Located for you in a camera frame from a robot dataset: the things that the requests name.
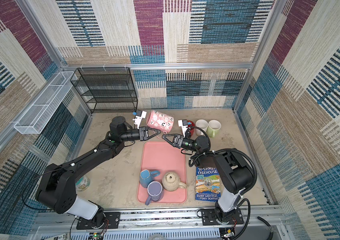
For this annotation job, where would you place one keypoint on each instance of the beige speckled ceramic mug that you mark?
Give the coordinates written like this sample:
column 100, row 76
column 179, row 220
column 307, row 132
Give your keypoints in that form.
column 171, row 182

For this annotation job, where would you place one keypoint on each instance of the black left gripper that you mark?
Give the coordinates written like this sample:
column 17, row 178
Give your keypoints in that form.
column 143, row 131

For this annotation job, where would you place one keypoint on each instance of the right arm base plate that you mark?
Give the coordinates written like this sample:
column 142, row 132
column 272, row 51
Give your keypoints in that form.
column 212, row 217

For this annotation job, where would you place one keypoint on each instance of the aluminium front rail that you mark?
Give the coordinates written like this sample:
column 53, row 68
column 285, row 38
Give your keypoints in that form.
column 167, row 223

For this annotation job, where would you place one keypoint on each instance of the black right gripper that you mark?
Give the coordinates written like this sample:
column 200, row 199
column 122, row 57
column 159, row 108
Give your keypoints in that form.
column 178, row 140

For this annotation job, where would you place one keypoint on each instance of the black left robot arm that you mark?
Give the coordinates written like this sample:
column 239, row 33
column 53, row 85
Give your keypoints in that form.
column 57, row 189

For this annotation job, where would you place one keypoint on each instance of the blue treehouse paperback book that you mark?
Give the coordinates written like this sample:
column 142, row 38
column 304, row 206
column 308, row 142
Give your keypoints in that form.
column 208, row 184

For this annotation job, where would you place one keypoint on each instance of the white wire mesh basket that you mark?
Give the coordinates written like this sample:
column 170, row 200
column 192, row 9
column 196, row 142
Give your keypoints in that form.
column 37, row 116

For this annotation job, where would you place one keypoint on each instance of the purple ceramic mug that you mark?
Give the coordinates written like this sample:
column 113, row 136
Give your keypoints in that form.
column 155, row 192

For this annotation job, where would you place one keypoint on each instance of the white ceramic mug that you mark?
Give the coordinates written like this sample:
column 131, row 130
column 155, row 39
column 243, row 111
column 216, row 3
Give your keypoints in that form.
column 201, row 124

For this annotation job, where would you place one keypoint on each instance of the pink patterned glass mug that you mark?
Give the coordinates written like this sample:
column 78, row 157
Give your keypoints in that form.
column 160, row 121

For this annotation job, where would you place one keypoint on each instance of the round tape roll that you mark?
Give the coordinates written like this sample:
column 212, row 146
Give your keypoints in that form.
column 82, row 184

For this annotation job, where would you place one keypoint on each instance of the light green ceramic mug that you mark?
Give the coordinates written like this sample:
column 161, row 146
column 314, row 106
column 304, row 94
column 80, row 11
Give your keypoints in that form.
column 214, row 127

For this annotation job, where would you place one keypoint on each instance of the pink plastic tray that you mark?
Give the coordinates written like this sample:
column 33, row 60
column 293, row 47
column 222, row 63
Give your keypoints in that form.
column 162, row 157

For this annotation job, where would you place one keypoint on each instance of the black wire shelf rack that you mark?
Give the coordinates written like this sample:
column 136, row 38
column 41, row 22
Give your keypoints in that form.
column 106, row 90

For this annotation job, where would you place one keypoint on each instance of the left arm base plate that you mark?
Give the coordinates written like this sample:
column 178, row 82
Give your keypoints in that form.
column 111, row 220

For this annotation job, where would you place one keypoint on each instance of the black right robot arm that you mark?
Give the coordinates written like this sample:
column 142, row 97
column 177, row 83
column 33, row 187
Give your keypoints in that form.
column 236, row 170

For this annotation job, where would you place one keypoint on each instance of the red ceramic mug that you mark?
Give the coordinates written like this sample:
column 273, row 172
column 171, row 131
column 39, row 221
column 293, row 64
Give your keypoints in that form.
column 190, row 125

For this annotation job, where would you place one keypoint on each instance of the blue ceramic mug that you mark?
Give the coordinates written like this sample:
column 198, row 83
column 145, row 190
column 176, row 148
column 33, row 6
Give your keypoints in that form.
column 147, row 176

